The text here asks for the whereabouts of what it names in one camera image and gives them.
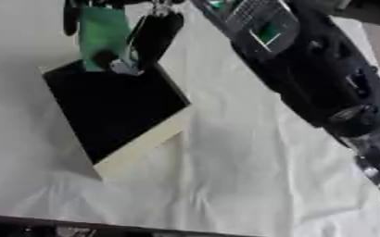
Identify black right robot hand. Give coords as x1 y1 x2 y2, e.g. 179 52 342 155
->
61 0 187 77

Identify green rectangular block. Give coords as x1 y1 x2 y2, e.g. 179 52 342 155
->
78 6 142 72

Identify tan cardboard box black inside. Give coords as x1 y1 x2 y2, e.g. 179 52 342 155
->
39 58 196 181

